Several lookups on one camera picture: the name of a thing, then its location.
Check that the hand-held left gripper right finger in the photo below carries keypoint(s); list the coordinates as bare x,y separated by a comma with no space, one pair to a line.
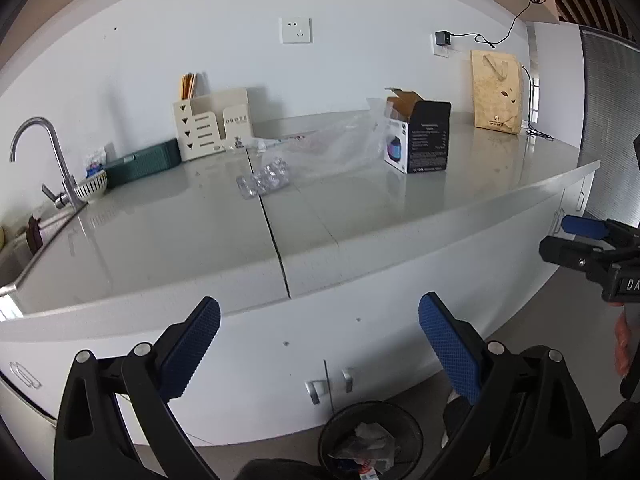
450,350

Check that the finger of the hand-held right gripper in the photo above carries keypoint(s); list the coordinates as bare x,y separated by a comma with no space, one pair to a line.
565,252
582,227

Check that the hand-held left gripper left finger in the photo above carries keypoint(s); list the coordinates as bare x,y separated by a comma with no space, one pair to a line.
192,345

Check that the black mesh trash can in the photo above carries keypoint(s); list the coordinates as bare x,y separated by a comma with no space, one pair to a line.
410,425

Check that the large white plastic bag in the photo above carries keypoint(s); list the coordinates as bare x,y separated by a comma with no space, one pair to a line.
375,435

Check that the red and white box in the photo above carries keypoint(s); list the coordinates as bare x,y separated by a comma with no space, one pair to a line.
367,471

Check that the black cardboard box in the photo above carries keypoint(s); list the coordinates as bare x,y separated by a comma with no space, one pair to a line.
427,140

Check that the person's right hand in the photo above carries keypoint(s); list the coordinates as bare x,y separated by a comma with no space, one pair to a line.
623,342

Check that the person's dark shoe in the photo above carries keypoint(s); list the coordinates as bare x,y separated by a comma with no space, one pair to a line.
454,420

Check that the yellow paper bag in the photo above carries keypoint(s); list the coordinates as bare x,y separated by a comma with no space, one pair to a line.
495,95

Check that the clear plastic blister tray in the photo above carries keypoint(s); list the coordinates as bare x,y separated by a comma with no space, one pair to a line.
274,172
250,187

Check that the striped white bowl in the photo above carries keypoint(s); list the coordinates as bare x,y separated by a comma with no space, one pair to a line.
92,187

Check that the green plastic basket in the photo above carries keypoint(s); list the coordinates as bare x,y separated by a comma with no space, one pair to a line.
142,162

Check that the dark brown sink object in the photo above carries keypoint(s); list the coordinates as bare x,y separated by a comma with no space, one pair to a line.
36,235

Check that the steel sink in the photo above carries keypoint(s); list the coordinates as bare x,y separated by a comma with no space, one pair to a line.
20,260

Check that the small colourful packet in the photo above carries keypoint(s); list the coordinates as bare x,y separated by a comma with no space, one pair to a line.
94,160

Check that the beige desk organizer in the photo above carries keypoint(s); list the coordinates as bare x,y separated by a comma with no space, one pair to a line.
210,125

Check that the chrome sink faucet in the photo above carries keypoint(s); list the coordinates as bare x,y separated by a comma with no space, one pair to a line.
61,165

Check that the white socket behind adapter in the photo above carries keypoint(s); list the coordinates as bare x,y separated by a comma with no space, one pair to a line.
440,52

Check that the large clear plastic bag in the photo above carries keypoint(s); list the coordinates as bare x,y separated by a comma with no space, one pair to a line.
330,150

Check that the black power adapter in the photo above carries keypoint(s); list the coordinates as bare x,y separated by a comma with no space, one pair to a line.
443,38

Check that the bundle of wooden sticks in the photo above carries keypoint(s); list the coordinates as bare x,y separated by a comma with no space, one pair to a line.
188,86

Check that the white wall socket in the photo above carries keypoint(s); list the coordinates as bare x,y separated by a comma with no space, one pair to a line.
295,30

